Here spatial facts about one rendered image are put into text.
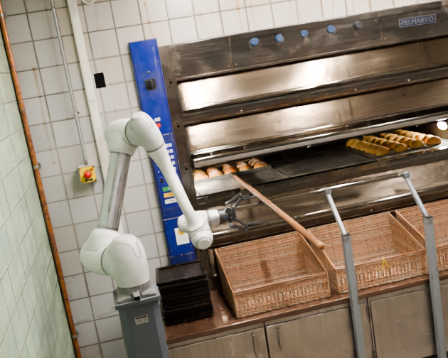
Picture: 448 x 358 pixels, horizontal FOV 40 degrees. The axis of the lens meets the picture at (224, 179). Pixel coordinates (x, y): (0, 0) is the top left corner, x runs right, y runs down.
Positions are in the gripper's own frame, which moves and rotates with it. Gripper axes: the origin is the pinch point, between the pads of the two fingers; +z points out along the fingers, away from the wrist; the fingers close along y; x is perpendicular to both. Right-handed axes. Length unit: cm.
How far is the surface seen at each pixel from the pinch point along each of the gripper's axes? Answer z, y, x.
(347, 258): 45, 36, 3
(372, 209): 87, 30, -57
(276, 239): 21, 36, -53
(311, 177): 49, 2, -57
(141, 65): -42, -82, -54
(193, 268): -35, 36, -35
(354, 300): 46, 61, 3
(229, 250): -10, 36, -53
